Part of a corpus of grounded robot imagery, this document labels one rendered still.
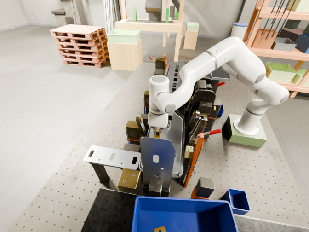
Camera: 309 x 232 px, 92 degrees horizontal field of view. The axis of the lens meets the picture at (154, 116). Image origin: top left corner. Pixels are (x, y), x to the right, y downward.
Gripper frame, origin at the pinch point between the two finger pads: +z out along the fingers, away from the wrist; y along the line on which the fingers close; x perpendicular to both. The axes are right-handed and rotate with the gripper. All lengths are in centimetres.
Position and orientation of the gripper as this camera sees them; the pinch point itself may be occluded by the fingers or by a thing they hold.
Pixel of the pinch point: (157, 130)
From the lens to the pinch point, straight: 82.4
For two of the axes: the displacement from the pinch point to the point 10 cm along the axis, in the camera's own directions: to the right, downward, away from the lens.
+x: -1.8, 6.6, -7.3
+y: -9.8, -1.2, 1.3
